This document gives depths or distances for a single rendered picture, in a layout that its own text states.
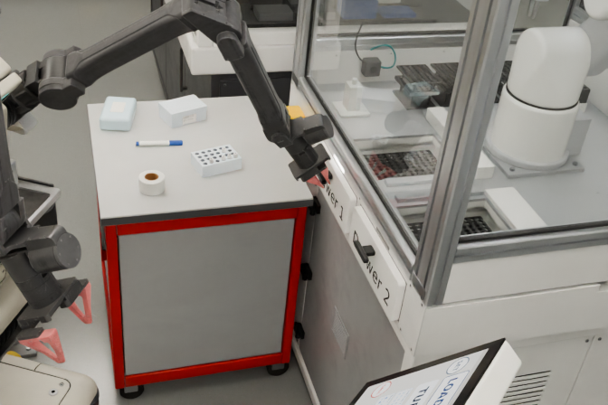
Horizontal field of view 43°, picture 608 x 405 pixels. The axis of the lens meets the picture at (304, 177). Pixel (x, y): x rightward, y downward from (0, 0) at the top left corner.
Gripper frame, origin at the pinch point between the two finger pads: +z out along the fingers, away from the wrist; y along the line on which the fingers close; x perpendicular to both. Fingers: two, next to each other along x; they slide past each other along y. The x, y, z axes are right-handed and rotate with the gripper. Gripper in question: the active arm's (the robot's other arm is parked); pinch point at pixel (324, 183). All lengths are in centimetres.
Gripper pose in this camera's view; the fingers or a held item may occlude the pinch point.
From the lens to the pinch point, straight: 197.6
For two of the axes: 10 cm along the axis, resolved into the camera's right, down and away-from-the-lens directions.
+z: 4.7, 6.2, 6.3
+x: -2.9, -5.6, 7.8
